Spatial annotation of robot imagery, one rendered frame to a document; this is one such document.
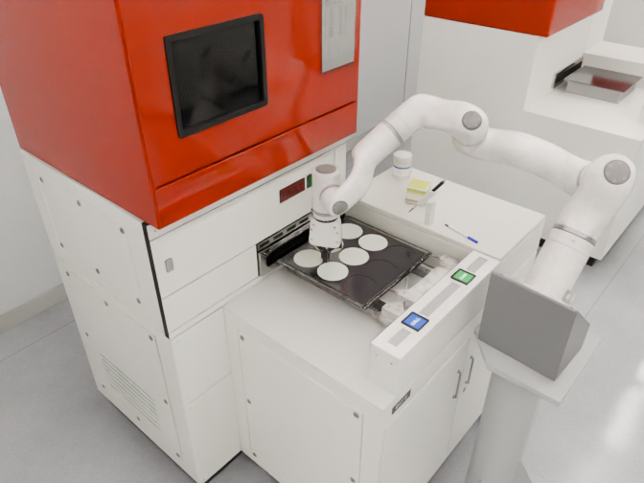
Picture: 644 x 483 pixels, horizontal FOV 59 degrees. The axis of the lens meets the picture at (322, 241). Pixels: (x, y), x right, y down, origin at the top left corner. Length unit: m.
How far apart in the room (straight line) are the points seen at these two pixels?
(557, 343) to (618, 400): 1.33
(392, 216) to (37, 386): 1.82
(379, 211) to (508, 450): 0.90
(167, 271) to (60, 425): 1.30
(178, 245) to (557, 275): 1.03
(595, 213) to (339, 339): 0.78
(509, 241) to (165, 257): 1.08
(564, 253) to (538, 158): 0.27
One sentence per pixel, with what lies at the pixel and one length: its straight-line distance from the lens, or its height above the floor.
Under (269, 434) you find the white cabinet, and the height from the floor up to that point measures 0.34.
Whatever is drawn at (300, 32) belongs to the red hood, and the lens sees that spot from 1.65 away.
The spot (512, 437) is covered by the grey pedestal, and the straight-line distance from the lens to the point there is 2.00.
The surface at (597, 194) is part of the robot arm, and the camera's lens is 1.65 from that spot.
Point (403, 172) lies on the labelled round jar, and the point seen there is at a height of 1.00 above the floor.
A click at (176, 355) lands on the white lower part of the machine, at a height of 0.75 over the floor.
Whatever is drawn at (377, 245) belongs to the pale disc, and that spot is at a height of 0.90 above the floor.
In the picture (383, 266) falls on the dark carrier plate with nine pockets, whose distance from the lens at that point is 1.86.
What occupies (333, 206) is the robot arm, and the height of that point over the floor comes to 1.17.
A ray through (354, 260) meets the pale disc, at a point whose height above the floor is 0.90.
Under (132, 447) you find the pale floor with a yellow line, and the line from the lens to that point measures 2.59.
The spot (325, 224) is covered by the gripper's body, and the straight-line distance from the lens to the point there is 1.76.
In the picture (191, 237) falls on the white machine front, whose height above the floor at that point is 1.12.
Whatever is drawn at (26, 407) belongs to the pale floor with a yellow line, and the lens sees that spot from 2.90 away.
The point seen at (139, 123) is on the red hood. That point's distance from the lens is 1.36.
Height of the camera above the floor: 2.01
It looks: 34 degrees down
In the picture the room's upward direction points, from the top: straight up
